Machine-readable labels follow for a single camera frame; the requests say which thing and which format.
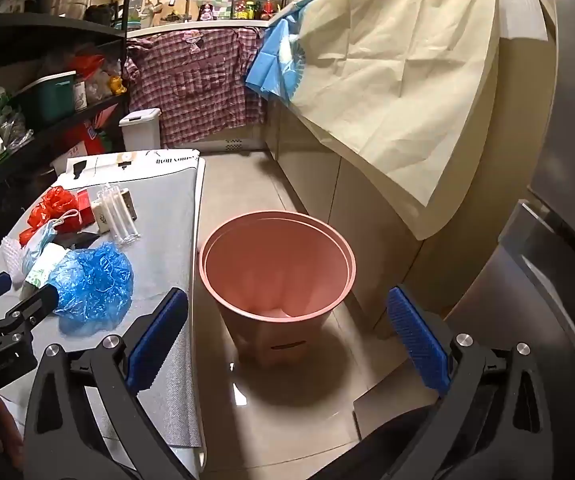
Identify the blue cloth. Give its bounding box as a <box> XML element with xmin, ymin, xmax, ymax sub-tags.
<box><xmin>245</xmin><ymin>10</ymin><xmax>308</xmax><ymax>106</ymax></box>

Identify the white textured sheet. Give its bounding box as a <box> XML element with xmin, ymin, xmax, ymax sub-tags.
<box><xmin>487</xmin><ymin>0</ymin><xmax>551</xmax><ymax>41</ymax></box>

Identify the white bubble wrap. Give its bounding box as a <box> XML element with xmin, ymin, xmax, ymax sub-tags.
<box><xmin>2</xmin><ymin>237</ymin><xmax>26</xmax><ymax>288</ymax></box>

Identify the clear plastic tube pack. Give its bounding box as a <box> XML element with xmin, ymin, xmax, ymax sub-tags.
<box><xmin>96</xmin><ymin>183</ymin><xmax>143</xmax><ymax>246</ymax></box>

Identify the black shelf rack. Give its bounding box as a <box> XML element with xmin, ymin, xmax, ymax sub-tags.
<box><xmin>0</xmin><ymin>0</ymin><xmax>136</xmax><ymax>261</ymax></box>

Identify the pink plastic bin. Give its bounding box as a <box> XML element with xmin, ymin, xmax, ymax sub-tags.
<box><xmin>198</xmin><ymin>212</ymin><xmax>357</xmax><ymax>368</ymax></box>

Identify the person's left hand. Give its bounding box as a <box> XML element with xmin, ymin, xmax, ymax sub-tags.
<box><xmin>0</xmin><ymin>394</ymin><xmax>25</xmax><ymax>471</ymax></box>

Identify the silver refrigerator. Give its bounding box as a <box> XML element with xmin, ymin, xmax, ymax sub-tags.
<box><xmin>447</xmin><ymin>0</ymin><xmax>575</xmax><ymax>480</ymax></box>

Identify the white green tissue packet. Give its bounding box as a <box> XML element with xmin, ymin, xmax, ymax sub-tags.
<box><xmin>24</xmin><ymin>244</ymin><xmax>71</xmax><ymax>291</ymax></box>

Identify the cream cloth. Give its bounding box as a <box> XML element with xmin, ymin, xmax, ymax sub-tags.
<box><xmin>268</xmin><ymin>0</ymin><xmax>501</xmax><ymax>241</ymax></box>

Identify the black packet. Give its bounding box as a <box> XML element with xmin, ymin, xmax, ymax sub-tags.
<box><xmin>60</xmin><ymin>230</ymin><xmax>99</xmax><ymax>251</ymax></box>

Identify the spice rack with bottles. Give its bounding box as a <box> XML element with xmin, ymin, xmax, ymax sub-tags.
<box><xmin>232</xmin><ymin>0</ymin><xmax>284</xmax><ymax>22</ymax></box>

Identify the blue face mask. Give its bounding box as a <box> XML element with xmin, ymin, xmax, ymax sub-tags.
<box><xmin>20</xmin><ymin>210</ymin><xmax>81</xmax><ymax>276</ymax></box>

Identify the white printed paper bag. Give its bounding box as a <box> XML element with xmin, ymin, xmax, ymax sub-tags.
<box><xmin>65</xmin><ymin>149</ymin><xmax>201</xmax><ymax>183</ymax></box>

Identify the orange plastic bag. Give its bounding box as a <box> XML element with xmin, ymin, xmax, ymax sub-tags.
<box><xmin>70</xmin><ymin>55</ymin><xmax>106</xmax><ymax>78</ymax></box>

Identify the grey ironing board table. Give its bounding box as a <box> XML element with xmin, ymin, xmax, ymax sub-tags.
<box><xmin>0</xmin><ymin>152</ymin><xmax>203</xmax><ymax>448</ymax></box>

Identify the red box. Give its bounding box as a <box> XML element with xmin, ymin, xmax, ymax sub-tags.
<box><xmin>75</xmin><ymin>187</ymin><xmax>97</xmax><ymax>226</ymax></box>

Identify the green storage box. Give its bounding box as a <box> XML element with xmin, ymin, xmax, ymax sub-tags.
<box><xmin>15</xmin><ymin>71</ymin><xmax>78</xmax><ymax>128</ymax></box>

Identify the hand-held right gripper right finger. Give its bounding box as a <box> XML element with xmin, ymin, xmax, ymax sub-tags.
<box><xmin>386</xmin><ymin>285</ymin><xmax>563</xmax><ymax>480</ymax></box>

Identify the red plaid shirt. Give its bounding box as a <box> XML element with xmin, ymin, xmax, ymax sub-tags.
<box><xmin>124</xmin><ymin>27</ymin><xmax>268</xmax><ymax>148</ymax></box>

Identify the red carton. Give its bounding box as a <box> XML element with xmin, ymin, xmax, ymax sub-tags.
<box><xmin>65</xmin><ymin>110</ymin><xmax>118</xmax><ymax>158</ymax></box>

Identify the white pedal bin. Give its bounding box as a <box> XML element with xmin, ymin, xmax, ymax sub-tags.
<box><xmin>119</xmin><ymin>108</ymin><xmax>162</xmax><ymax>152</ymax></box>

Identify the blue plastic cap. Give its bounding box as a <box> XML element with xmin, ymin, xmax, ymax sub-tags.
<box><xmin>48</xmin><ymin>241</ymin><xmax>134</xmax><ymax>337</ymax></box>

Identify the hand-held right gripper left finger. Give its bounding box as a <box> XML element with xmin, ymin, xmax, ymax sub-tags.
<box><xmin>24</xmin><ymin>287</ymin><xmax>203</xmax><ymax>480</ymax></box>

